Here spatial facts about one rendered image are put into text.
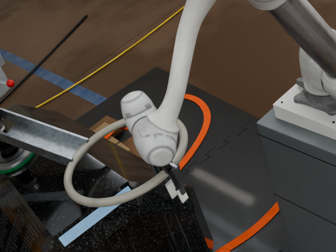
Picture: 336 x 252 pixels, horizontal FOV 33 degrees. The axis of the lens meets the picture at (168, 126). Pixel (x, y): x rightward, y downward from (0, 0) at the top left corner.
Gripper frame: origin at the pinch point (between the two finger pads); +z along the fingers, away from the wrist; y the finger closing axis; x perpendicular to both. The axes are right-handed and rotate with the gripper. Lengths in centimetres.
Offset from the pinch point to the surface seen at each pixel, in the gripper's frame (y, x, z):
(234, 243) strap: 32, -36, 81
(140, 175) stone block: 30.6, -5.9, 8.3
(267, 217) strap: 27, -57, 81
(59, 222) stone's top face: 32.8, 30.4, -0.3
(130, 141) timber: 133, -63, 66
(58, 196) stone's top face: 44.4, 21.9, -1.1
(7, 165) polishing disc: 79, 22, -6
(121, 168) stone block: 37.1, -3.4, 4.5
